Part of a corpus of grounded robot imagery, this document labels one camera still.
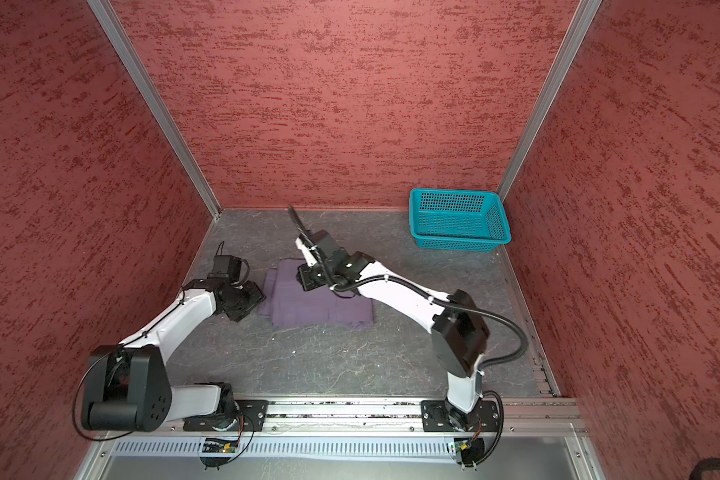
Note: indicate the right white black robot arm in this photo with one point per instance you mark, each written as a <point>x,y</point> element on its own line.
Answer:
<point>458,334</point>

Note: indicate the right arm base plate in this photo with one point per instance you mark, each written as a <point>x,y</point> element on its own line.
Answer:
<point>440,416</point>

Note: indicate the small circuit board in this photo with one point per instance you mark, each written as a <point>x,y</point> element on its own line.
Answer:
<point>219,447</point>
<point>468,452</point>

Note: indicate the white slotted cable duct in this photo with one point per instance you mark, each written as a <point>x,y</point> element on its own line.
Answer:
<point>423,449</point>

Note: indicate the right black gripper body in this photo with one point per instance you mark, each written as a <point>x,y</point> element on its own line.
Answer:
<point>313,276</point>

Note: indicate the right aluminium corner post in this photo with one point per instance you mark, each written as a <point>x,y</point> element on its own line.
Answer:
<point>574,36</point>

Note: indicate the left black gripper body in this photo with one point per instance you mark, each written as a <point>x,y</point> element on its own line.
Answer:
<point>244,300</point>

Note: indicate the purple trousers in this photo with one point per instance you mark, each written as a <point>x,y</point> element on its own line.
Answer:
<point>287,305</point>

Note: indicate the right small circuit board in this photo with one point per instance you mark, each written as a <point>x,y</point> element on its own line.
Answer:
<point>468,452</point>

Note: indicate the left small circuit board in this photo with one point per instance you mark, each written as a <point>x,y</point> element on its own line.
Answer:
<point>219,447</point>

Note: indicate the aluminium corner post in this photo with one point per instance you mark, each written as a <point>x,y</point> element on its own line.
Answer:
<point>574,36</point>
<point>111,25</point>

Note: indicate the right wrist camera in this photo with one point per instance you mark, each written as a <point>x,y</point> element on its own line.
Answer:
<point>325,244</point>

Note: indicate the left aluminium corner post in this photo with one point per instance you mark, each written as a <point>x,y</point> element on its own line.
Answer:
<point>111,25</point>

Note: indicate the aluminium front rail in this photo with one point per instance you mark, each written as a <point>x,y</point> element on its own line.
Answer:
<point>400,416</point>

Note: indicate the teal plastic basket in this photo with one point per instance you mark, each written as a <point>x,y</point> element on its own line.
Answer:
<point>457,220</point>

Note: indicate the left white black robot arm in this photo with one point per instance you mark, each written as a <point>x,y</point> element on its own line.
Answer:
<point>126,388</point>

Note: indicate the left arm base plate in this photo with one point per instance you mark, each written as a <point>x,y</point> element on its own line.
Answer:
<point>250,415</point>

